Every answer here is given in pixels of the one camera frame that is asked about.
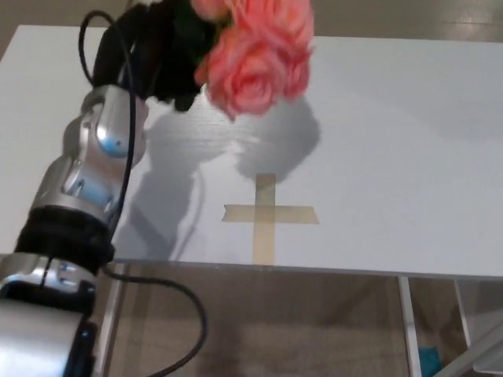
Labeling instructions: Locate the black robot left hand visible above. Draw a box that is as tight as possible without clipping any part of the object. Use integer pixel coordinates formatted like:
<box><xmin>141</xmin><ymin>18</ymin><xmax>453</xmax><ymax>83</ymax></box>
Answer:
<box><xmin>93</xmin><ymin>0</ymin><xmax>215</xmax><ymax>115</ymax></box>

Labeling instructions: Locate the pink rose bouquet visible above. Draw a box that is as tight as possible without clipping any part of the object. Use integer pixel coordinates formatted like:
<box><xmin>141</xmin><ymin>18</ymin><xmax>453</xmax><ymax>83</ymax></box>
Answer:
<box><xmin>172</xmin><ymin>0</ymin><xmax>316</xmax><ymax>121</ymax></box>

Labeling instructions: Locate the beige horizontal tape strip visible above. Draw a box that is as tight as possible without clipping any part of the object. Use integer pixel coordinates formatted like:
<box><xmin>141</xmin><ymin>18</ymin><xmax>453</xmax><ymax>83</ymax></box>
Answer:
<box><xmin>222</xmin><ymin>203</ymin><xmax>321</xmax><ymax>225</ymax></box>

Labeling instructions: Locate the white table leg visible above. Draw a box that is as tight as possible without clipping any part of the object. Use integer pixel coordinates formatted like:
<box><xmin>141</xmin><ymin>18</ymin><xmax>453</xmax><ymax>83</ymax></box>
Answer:
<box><xmin>397</xmin><ymin>276</ymin><xmax>424</xmax><ymax>377</ymax></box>
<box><xmin>453</xmin><ymin>279</ymin><xmax>473</xmax><ymax>349</ymax></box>
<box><xmin>92</xmin><ymin>262</ymin><xmax>127</xmax><ymax>377</ymax></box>

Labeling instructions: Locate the teal floor object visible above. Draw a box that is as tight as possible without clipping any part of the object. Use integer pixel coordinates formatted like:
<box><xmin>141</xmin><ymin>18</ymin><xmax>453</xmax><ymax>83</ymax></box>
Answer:
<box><xmin>417</xmin><ymin>344</ymin><xmax>443</xmax><ymax>372</ymax></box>

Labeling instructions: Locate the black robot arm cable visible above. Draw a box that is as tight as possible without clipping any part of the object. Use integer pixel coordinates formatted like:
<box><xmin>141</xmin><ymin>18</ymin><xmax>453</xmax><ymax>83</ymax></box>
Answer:
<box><xmin>78</xmin><ymin>10</ymin><xmax>210</xmax><ymax>377</ymax></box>

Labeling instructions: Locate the grey metal stand frame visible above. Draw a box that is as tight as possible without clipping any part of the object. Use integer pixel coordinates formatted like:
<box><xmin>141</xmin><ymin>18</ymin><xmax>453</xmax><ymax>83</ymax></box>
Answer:
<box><xmin>451</xmin><ymin>324</ymin><xmax>503</xmax><ymax>377</ymax></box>

